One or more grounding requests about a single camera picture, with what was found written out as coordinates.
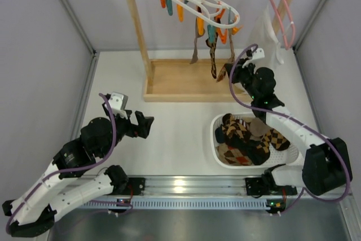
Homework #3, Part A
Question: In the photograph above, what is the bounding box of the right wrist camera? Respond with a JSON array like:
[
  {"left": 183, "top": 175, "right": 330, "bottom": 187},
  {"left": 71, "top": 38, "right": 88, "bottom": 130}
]
[{"left": 242, "top": 49, "right": 265, "bottom": 68}]

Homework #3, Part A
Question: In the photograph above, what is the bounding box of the orange beige argyle sock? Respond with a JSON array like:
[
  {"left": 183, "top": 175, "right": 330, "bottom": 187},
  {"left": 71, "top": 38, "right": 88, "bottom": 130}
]
[{"left": 216, "top": 143, "right": 254, "bottom": 166}]

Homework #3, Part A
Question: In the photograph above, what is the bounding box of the wooden clothes rack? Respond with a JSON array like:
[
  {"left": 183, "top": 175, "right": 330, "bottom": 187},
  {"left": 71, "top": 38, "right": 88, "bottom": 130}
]
[{"left": 126, "top": 0, "right": 292, "bottom": 102}]

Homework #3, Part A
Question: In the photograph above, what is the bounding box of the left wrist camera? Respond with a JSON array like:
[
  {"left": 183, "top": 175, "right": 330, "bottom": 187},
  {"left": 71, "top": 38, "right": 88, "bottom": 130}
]
[{"left": 102, "top": 92, "right": 129, "bottom": 119}]

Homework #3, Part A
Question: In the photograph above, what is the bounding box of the brown tan argyle sock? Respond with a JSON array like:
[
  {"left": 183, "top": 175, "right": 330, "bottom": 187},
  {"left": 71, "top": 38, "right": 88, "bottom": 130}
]
[{"left": 221, "top": 113, "right": 253, "bottom": 151}]

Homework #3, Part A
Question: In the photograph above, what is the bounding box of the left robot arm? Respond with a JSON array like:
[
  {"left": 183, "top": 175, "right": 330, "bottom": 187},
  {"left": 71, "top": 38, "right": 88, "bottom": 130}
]
[{"left": 2, "top": 110, "right": 155, "bottom": 238}]

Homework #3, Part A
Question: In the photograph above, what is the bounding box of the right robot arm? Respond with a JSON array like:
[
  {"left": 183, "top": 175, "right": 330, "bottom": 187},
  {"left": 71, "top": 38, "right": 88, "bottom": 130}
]
[{"left": 225, "top": 60, "right": 353, "bottom": 198}]

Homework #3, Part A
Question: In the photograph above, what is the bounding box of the purple cable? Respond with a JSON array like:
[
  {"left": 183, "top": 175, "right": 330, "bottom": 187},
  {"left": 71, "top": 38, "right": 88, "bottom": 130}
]
[
  {"left": 228, "top": 43, "right": 353, "bottom": 216},
  {"left": 5, "top": 92, "right": 133, "bottom": 233}
]

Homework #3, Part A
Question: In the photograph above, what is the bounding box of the pink plastic hanger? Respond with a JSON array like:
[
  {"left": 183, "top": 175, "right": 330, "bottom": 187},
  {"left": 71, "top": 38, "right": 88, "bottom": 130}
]
[{"left": 269, "top": 0, "right": 296, "bottom": 50}]

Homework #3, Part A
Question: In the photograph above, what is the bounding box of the white plastic basket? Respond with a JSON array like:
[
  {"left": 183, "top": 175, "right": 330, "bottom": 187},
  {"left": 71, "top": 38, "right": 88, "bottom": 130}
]
[{"left": 210, "top": 112, "right": 303, "bottom": 174}]

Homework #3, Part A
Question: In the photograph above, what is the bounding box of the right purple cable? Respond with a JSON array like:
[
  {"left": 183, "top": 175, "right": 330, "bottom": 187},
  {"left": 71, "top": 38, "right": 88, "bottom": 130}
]
[{"left": 228, "top": 43, "right": 353, "bottom": 216}]

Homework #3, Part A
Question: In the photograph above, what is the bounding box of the striped cuff brown sock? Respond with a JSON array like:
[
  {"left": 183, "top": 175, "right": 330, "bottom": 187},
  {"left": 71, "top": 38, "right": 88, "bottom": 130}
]
[{"left": 190, "top": 19, "right": 202, "bottom": 64}]

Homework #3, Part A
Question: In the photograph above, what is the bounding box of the beige long sock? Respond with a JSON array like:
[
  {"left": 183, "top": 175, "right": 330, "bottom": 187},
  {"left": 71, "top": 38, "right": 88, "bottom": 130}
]
[{"left": 249, "top": 118, "right": 271, "bottom": 141}]

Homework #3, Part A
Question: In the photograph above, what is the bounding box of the brown yellow argyle sock in basket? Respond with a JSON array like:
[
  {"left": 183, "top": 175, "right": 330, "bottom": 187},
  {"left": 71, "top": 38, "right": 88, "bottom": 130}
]
[{"left": 248, "top": 129, "right": 290, "bottom": 165}]

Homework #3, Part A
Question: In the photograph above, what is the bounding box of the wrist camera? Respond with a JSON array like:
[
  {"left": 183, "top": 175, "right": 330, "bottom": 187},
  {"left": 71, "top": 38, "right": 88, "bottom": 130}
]
[
  {"left": 242, "top": 49, "right": 265, "bottom": 68},
  {"left": 102, "top": 92, "right": 129, "bottom": 119}
]

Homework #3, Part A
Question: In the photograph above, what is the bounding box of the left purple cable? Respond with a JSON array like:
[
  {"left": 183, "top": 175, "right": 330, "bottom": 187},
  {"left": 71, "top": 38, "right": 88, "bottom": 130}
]
[{"left": 5, "top": 92, "right": 133, "bottom": 233}]

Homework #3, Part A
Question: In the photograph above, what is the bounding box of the white round clip hanger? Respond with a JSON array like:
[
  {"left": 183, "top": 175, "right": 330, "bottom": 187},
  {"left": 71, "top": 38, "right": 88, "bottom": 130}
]
[{"left": 160, "top": 0, "right": 243, "bottom": 44}]

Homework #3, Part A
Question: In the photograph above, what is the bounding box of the aluminium mounting rail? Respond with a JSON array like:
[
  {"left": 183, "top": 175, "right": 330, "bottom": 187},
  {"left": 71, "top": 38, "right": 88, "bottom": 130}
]
[{"left": 81, "top": 176, "right": 301, "bottom": 211}]

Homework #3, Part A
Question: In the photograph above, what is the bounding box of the navy sock in basket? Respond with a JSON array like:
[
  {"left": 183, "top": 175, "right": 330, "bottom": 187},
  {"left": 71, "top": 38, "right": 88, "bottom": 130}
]
[{"left": 214, "top": 127, "right": 226, "bottom": 144}]

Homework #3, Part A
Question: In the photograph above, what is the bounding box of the brown yellow argyle sock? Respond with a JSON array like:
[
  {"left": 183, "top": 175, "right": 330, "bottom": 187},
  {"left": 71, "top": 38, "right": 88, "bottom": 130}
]
[
  {"left": 206, "top": 38, "right": 217, "bottom": 79},
  {"left": 248, "top": 129, "right": 290, "bottom": 165}
]

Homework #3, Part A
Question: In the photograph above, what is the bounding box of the white plastic bag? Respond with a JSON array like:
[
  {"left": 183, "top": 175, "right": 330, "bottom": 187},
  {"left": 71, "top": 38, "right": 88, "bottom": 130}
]
[{"left": 247, "top": 6, "right": 284, "bottom": 71}]

